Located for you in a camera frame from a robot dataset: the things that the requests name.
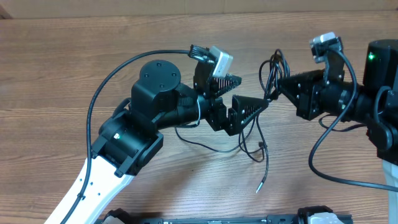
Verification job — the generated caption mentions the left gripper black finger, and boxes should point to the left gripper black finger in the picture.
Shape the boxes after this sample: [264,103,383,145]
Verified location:
[210,73,242,97]
[225,95,269,136]

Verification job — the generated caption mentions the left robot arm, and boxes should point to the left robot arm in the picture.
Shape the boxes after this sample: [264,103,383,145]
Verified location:
[47,60,268,223]

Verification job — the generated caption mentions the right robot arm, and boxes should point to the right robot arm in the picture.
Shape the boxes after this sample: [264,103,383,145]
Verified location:
[278,37,397,223]

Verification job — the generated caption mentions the left camera cable black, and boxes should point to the left camera cable black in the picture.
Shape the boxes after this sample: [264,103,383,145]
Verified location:
[60,50,188,224]

